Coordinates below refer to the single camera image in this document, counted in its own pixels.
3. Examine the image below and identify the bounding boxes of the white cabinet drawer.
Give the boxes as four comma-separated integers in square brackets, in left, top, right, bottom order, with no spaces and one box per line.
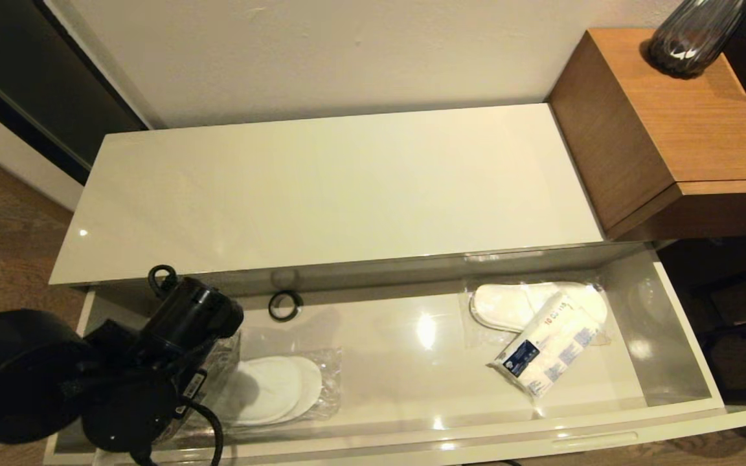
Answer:
[43,243,746,466]

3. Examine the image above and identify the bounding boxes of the white tissue pack blue print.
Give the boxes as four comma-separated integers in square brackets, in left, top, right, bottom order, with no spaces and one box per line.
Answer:
[486,293,602,399]

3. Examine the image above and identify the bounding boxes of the white slippers in plastic bag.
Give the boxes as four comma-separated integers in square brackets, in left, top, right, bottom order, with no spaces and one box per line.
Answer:
[216,346,343,429]
[460,278,611,348]

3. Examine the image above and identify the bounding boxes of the black tape roll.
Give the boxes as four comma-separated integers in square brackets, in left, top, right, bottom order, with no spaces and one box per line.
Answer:
[267,290,305,323]

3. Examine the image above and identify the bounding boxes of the dark sliding door panel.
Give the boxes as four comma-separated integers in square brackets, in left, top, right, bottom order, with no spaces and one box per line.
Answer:
[0,0,152,186]

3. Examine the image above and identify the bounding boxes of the brown wooden desk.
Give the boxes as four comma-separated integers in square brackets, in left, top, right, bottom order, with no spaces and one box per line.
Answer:
[545,27,746,242]

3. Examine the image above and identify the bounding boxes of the dark ribbed glass vase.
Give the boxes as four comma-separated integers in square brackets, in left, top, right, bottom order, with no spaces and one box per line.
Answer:
[646,0,746,80]

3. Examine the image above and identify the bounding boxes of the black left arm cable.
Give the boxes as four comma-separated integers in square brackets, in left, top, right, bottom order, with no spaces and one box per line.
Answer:
[128,396,226,466]

